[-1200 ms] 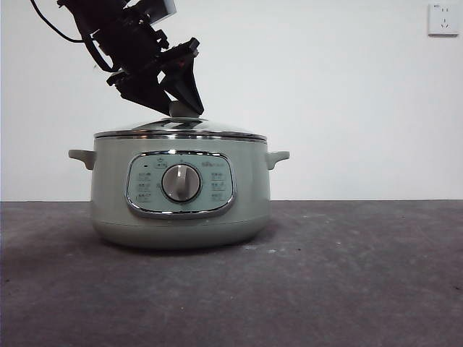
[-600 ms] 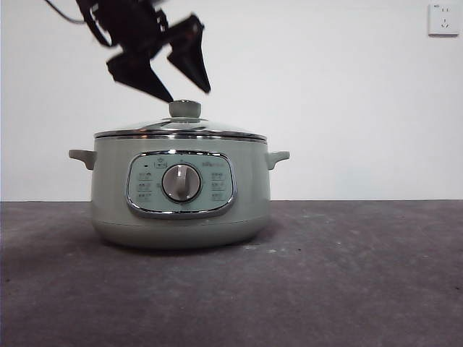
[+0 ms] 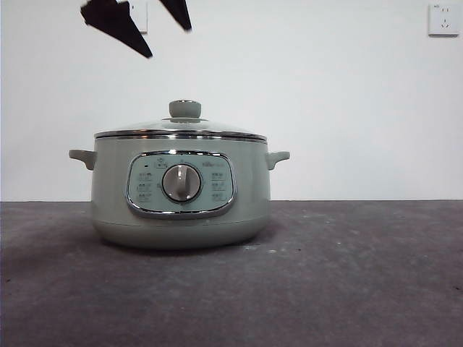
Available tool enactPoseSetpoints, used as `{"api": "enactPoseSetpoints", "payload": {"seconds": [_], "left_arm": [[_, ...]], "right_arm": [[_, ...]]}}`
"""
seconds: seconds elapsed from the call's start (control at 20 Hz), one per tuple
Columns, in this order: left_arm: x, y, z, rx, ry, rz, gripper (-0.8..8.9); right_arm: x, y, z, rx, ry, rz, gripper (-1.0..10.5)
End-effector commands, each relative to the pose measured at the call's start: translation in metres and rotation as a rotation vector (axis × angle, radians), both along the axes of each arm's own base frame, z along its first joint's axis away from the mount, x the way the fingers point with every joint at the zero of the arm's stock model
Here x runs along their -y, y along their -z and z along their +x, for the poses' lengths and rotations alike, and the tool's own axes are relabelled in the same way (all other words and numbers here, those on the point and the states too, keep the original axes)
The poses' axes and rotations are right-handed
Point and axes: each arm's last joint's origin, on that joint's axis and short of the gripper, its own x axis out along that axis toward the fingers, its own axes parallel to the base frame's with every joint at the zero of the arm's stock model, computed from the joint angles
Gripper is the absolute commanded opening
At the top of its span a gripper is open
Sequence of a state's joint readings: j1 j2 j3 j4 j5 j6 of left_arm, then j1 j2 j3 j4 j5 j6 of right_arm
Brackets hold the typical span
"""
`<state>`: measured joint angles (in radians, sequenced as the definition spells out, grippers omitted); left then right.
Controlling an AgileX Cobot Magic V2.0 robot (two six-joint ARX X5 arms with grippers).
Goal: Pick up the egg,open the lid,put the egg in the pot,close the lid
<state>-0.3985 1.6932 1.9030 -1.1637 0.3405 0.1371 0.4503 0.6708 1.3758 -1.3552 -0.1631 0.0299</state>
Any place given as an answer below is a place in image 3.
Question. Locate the green electric cooking pot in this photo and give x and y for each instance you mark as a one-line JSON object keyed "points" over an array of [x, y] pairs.
{"points": [[108, 188]]}

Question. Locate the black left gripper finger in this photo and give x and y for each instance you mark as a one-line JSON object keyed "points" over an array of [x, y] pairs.
{"points": [[179, 12], [112, 18]]}

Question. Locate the glass lid with green knob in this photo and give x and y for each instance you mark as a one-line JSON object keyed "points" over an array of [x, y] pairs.
{"points": [[184, 108]]}

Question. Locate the white wall socket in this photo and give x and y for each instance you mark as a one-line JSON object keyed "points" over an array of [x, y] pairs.
{"points": [[141, 16], [445, 20]]}

